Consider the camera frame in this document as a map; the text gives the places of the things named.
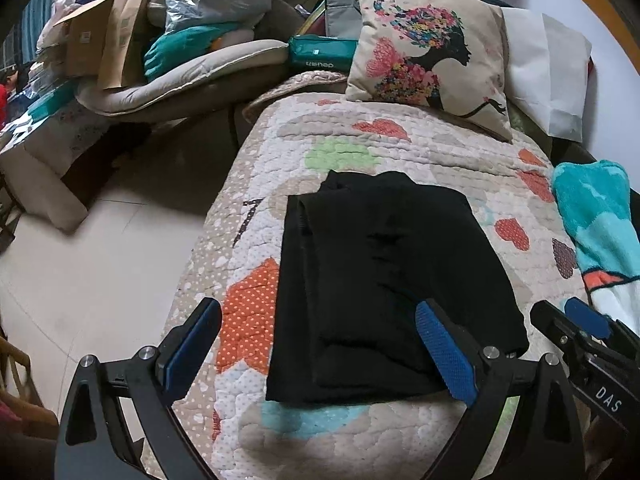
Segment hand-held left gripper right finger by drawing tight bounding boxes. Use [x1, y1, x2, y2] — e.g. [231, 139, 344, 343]
[415, 299, 588, 480]

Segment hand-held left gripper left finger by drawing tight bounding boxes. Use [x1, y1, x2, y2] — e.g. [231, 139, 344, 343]
[52, 297, 223, 480]

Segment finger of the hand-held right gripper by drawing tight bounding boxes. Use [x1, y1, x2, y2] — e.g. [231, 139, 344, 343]
[530, 301, 603, 363]
[564, 296, 640, 358]

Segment black pants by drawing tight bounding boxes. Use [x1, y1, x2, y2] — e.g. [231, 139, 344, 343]
[265, 170, 531, 406]

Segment teal fleece blanket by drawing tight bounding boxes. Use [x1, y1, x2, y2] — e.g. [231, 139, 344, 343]
[550, 160, 640, 341]

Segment wooden chair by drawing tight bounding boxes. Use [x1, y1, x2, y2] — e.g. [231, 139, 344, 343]
[0, 330, 58, 441]

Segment quilted heart-print blanket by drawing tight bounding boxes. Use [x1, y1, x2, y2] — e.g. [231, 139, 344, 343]
[162, 72, 591, 480]

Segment low table with patterned cloth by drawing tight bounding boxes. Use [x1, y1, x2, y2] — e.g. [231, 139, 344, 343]
[0, 95, 153, 233]

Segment white paper bag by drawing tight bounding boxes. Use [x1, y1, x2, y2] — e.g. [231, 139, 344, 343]
[500, 7, 593, 141]

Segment beige padded cushion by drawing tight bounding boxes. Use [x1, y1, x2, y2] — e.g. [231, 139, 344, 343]
[75, 40, 291, 118]

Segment orange wooden panel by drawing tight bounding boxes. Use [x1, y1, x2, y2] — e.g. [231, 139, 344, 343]
[532, 0, 640, 91]

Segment teal cloth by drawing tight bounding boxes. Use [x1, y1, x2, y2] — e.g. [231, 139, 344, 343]
[144, 22, 241, 81]

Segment brown paper bag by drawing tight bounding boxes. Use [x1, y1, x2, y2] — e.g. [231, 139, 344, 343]
[97, 0, 161, 91]

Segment floral printed cushion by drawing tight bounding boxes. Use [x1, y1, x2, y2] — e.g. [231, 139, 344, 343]
[345, 0, 516, 142]

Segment teal pouch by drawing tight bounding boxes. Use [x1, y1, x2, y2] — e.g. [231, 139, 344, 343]
[287, 35, 358, 72]

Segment cardboard box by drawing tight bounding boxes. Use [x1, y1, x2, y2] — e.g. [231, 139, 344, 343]
[52, 0, 118, 78]

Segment grey bag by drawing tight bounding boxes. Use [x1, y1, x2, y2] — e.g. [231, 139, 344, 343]
[325, 0, 362, 41]

